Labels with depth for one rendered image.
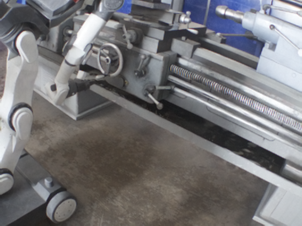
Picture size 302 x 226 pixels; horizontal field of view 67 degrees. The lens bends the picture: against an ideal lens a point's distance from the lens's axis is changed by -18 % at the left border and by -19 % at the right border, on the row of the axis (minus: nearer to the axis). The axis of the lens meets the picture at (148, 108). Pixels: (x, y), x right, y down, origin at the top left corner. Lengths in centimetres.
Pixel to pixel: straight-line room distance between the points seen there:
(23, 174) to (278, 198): 148
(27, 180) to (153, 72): 92
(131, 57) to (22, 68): 71
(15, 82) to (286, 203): 158
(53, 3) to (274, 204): 158
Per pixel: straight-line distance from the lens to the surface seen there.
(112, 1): 115
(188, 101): 163
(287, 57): 148
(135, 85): 159
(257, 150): 163
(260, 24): 153
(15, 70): 116
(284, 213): 172
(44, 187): 139
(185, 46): 151
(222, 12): 164
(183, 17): 147
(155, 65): 148
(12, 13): 104
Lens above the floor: 123
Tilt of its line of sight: 29 degrees down
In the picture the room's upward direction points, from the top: 10 degrees clockwise
